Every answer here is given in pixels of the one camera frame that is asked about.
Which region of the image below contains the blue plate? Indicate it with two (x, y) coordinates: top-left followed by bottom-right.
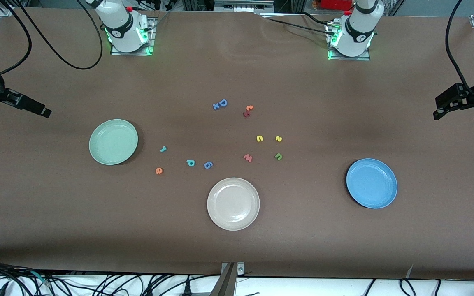
(346, 158), (398, 209)

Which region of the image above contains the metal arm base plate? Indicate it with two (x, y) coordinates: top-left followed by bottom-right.
(327, 25), (371, 61)
(111, 18), (156, 56)

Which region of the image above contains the beige plate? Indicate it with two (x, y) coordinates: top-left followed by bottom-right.
(207, 177), (260, 231)

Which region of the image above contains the grey power strip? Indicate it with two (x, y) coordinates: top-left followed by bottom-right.
(214, 0), (275, 14)

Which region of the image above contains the teal cable connector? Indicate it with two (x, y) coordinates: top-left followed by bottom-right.
(31, 271), (51, 287)

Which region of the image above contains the red box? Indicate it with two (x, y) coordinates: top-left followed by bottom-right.
(321, 0), (355, 11)

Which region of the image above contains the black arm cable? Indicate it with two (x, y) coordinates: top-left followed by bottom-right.
(0, 0), (32, 75)
(446, 0), (474, 97)
(15, 0), (104, 70)

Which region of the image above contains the pale green plate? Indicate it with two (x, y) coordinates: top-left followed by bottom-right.
(89, 119), (139, 166)

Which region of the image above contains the metal camera post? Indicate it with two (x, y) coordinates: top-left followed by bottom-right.
(210, 262), (246, 296)

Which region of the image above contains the brown table mat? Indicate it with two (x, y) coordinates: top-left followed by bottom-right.
(0, 7), (474, 280)

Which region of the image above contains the black cable on table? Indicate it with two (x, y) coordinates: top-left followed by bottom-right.
(262, 12), (336, 35)

